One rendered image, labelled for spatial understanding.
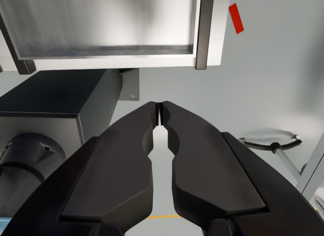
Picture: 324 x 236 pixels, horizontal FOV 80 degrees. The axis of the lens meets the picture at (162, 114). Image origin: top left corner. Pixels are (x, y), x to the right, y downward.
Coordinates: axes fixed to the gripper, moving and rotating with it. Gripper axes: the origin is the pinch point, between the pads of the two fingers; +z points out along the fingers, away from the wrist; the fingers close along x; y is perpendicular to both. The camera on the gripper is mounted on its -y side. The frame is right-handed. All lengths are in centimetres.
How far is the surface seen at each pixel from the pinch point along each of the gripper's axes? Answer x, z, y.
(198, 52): 6.5, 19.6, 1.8
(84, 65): -12.1, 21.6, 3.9
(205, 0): 6.9, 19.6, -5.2
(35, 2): -16.9, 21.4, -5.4
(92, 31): -9.7, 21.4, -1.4
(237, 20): 47, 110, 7
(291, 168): 87, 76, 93
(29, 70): -20.3, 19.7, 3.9
